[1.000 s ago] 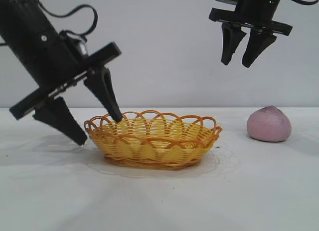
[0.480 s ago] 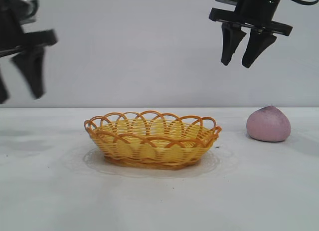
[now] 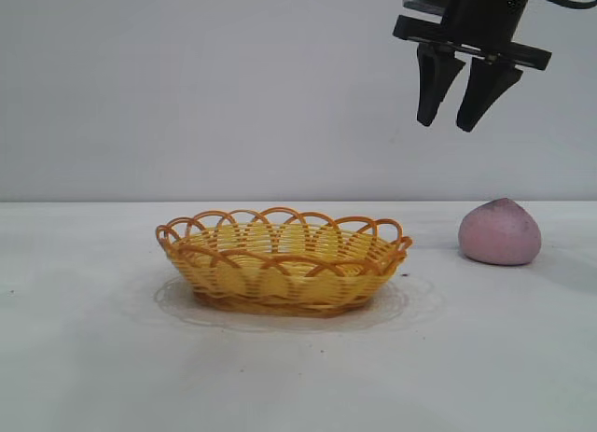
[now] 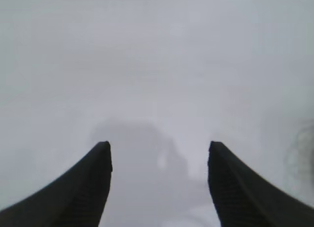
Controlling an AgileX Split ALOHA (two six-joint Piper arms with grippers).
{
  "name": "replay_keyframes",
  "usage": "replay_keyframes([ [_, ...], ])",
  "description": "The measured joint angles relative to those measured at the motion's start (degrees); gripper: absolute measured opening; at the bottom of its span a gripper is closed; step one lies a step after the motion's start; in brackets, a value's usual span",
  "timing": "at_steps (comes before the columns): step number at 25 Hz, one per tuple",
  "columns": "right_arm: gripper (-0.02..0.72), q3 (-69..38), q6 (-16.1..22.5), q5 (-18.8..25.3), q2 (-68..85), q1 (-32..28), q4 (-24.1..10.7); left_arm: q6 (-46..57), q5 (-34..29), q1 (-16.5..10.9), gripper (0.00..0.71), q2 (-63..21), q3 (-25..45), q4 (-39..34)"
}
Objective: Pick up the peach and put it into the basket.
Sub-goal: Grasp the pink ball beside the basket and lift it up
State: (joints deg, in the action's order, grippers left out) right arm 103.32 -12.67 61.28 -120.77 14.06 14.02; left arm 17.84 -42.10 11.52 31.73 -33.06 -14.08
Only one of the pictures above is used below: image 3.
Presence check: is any yellow orange woven basket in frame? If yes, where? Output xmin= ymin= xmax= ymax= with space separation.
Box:
xmin=155 ymin=206 xmax=414 ymax=317

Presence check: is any clear plastic doily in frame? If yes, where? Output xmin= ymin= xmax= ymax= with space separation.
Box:
xmin=152 ymin=266 xmax=445 ymax=334

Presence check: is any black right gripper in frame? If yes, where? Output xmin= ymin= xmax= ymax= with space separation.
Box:
xmin=392 ymin=0 xmax=553 ymax=133

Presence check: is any pink peach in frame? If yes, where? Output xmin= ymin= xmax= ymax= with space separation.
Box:
xmin=458 ymin=197 xmax=543 ymax=267

